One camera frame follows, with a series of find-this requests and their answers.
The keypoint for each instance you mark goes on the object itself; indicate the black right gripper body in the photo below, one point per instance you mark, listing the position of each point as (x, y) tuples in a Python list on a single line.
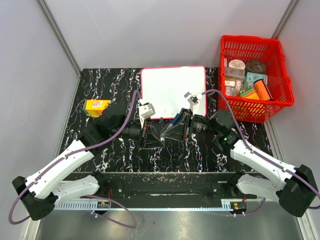
[(200, 125)]

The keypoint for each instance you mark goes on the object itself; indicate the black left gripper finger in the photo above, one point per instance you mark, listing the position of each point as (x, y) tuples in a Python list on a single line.
[(143, 120), (151, 139)]

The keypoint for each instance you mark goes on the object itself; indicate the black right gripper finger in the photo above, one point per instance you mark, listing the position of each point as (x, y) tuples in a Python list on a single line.
[(177, 133), (183, 116)]

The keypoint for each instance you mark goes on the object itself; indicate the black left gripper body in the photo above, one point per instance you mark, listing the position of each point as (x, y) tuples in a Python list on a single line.
[(132, 131)]

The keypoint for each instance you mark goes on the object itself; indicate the white marker blue cap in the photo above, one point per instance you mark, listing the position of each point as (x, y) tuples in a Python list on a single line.
[(170, 126)]

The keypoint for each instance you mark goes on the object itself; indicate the pink framed whiteboard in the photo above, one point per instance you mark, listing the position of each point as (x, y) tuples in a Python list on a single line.
[(165, 87)]

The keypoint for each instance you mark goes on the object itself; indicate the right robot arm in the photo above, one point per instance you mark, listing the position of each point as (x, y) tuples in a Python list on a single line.
[(294, 188)]

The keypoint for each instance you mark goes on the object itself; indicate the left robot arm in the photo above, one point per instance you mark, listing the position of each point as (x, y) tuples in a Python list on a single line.
[(41, 192)]

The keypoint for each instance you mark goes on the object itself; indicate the orange sponge pack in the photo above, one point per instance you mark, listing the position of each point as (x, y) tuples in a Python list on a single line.
[(95, 107)]

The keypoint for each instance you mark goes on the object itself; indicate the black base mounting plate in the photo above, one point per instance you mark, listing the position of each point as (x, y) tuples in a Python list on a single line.
[(194, 185)]

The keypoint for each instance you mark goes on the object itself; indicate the pink snack box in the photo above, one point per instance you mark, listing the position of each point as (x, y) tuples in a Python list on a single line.
[(234, 73)]

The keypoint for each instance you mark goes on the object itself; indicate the teal small box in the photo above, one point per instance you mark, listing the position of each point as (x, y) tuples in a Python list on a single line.
[(251, 77)]

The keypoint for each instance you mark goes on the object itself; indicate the orange cylinder can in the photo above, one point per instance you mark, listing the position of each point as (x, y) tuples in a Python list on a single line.
[(262, 90)]

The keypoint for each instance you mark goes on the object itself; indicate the pink round roll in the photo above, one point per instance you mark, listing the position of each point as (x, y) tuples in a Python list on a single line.
[(237, 64)]

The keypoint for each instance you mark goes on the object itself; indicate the brown round tin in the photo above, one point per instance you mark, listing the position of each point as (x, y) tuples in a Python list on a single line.
[(256, 66)]

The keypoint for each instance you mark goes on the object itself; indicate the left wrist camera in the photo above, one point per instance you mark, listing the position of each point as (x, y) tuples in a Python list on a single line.
[(146, 110)]

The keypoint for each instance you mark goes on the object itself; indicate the white cable duct rail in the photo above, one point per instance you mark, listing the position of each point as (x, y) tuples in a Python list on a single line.
[(152, 203)]

